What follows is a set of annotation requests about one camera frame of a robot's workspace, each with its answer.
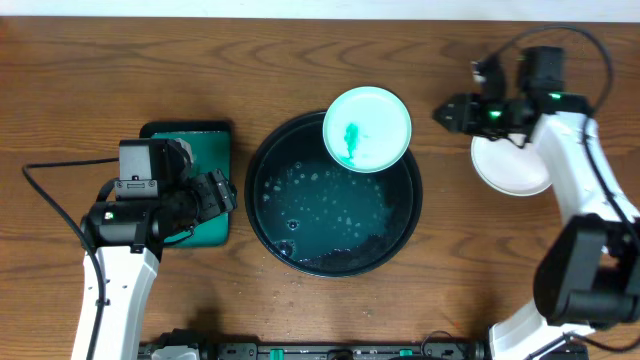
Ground mint green stained plate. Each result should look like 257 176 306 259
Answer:
322 86 412 173

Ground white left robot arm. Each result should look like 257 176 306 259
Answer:
72 134 237 359

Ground white stained plate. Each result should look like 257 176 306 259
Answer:
470 134 552 197

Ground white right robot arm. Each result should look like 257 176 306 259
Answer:
433 46 639 359

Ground round black tray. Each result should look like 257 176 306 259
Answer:
244 112 423 277

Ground green rectangular water tray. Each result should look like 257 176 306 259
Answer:
139 120 232 248

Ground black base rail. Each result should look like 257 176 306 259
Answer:
137 329 589 360

